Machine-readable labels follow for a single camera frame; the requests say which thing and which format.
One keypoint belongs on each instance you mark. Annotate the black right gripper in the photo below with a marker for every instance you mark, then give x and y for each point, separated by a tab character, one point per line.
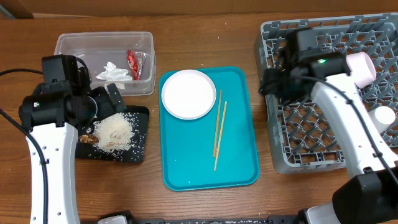
272	85

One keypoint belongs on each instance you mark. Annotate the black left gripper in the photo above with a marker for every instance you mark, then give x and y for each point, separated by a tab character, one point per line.
107	107

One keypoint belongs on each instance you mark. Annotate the cooked white rice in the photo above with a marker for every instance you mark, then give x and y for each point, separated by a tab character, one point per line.
119	133

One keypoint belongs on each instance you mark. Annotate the white napkin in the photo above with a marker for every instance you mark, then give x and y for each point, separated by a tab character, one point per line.
116	75

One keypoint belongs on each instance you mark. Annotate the brown food scrap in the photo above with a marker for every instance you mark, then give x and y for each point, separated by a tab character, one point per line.
88	139

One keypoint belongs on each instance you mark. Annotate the red snack wrapper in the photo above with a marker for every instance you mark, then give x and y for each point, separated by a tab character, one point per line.
136	63

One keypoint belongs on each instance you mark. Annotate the pink round plate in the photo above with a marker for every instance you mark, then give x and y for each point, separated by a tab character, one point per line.
188	94

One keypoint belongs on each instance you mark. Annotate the wooden chopstick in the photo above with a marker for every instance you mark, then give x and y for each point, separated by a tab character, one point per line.
217	123
220	136

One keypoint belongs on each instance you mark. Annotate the white paper cup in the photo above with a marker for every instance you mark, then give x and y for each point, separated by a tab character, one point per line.
382	117

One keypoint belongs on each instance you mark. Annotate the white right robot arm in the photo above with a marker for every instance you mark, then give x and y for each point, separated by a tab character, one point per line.
332	81

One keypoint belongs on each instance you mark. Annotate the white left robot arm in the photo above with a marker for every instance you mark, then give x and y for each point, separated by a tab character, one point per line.
52	149

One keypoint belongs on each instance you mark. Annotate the black waste tray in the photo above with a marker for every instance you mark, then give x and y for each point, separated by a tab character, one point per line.
87	151

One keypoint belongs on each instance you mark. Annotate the grey dishwasher rack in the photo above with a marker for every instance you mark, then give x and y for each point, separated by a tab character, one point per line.
300	138

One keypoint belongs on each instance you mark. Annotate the clear plastic waste bin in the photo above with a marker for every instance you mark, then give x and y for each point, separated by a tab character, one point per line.
101	49

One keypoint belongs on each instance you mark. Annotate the black mounting rail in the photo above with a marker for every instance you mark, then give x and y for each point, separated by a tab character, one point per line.
272	219

